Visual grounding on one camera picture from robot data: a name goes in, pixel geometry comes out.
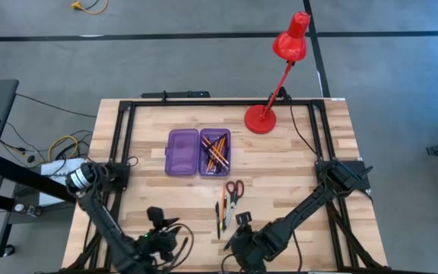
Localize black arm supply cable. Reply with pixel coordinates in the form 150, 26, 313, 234
289, 100, 319, 158

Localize black clamp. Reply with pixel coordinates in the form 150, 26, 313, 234
278, 87, 293, 104

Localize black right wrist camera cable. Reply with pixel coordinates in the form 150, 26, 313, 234
221, 228, 304, 274

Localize red and black scissors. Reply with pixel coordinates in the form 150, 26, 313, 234
224, 180, 246, 230

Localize black left wrist camera cable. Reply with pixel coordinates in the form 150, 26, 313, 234
163, 223, 195, 273

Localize black bar with small light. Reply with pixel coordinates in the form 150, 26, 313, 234
141, 90, 211, 100

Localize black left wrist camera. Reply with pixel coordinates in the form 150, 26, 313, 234
146, 206, 165, 225

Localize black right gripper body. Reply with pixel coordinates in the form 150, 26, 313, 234
230, 225, 273, 272

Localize white paper box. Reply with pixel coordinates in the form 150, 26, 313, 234
38, 158, 87, 207

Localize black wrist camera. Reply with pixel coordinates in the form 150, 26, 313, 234
235, 212, 253, 226
146, 206, 165, 225

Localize small round white device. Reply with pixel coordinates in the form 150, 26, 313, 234
12, 202, 44, 218

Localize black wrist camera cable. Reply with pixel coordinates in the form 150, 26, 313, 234
221, 228, 304, 274
163, 223, 195, 273

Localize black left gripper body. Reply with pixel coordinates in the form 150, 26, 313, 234
138, 230, 179, 262

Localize purple translucent plastic supply box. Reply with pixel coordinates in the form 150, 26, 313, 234
164, 128, 232, 178

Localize yellow cable with plug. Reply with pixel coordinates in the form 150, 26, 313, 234
70, 0, 110, 15

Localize red desk lamp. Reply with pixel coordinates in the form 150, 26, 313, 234
243, 11, 313, 135

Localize coiled yellow cable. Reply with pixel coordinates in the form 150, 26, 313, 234
46, 135, 80, 163

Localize orange pencil with yellow eraser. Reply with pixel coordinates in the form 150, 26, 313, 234
220, 184, 227, 232

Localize thin black floor cable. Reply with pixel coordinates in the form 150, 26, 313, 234
15, 93, 98, 119

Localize black desk beam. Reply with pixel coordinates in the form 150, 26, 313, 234
0, 154, 78, 205

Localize black aluminium table frame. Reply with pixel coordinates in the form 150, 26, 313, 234
62, 98, 391, 274

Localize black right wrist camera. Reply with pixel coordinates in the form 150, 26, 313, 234
235, 212, 253, 226

